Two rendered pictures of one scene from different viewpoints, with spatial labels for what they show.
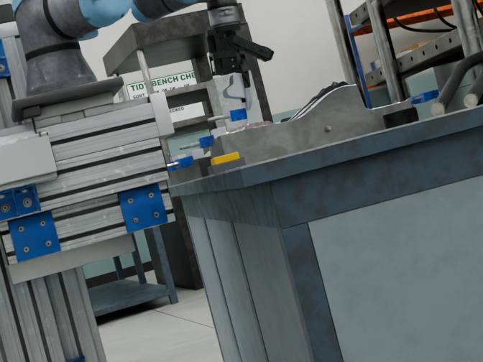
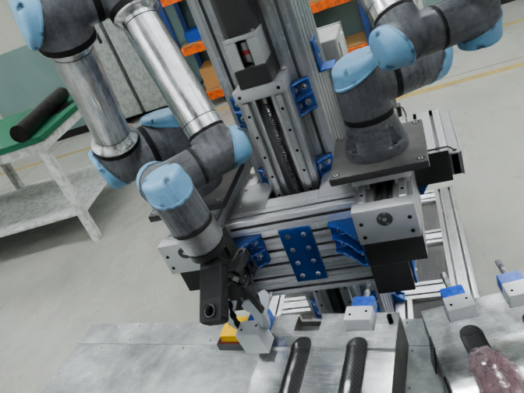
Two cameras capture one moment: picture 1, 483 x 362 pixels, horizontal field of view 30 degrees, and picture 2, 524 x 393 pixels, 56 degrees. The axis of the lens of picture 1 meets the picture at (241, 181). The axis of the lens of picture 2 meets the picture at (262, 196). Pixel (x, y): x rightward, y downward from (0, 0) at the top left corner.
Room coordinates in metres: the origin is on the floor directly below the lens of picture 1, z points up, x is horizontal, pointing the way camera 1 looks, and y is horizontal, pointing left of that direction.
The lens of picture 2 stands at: (2.79, -0.58, 1.58)
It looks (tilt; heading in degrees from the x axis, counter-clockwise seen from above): 27 degrees down; 128
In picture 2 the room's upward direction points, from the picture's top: 22 degrees counter-clockwise
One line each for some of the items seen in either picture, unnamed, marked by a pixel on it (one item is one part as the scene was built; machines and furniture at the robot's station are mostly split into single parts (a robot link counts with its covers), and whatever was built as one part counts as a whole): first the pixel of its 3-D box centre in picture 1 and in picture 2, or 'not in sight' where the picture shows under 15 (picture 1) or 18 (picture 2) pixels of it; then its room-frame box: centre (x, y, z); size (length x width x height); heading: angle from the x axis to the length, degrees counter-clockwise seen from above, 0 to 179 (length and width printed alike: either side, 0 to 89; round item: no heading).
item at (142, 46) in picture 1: (201, 150); not in sight; (7.41, 0.26, 1.03); 1.54 x 0.94 x 2.06; 19
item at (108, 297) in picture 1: (95, 253); not in sight; (7.09, 1.26, 0.44); 1.90 x 0.70 x 0.89; 19
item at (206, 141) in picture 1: (203, 142); (364, 305); (2.42, 0.07, 0.89); 0.13 x 0.05 x 0.05; 99
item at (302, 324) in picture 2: not in sight; (311, 328); (2.32, 0.01, 0.87); 0.05 x 0.05 x 0.04; 9
